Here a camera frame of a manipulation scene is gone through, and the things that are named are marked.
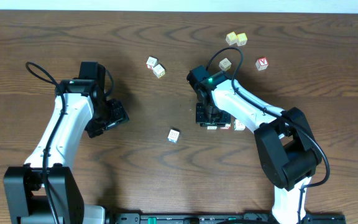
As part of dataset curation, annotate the wooden block red side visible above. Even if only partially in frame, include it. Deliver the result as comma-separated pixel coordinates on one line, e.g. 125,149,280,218
234,119,246,131

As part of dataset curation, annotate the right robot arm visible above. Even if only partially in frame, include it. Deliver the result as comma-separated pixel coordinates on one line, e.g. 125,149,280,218
186,67,327,223

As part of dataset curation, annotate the wooden block red print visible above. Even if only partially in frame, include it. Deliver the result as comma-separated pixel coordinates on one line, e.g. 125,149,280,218
146,57,158,70

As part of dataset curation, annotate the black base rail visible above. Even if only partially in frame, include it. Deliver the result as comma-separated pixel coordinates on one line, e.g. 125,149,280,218
106,213,346,224

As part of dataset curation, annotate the yellow framed wooden block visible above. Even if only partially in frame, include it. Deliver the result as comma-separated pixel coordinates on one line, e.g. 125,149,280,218
237,32,248,47

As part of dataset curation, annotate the wooden block blue side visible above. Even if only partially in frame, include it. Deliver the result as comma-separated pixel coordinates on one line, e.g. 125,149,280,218
167,129,180,143

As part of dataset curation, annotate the wooden block yellow print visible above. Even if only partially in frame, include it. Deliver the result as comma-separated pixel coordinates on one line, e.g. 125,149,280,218
226,32,238,45

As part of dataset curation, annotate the red V wooden block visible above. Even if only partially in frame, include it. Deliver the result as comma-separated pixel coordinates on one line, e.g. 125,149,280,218
255,57,269,71

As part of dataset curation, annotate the plain wooden block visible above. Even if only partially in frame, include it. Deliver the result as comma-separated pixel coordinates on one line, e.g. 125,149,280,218
219,58,232,71

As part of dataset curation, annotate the wooden block yellow K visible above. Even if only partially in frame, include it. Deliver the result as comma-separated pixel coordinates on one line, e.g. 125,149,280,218
153,64,166,78

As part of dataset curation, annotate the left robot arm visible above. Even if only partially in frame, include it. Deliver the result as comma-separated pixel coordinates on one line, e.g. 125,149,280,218
3,79,129,223

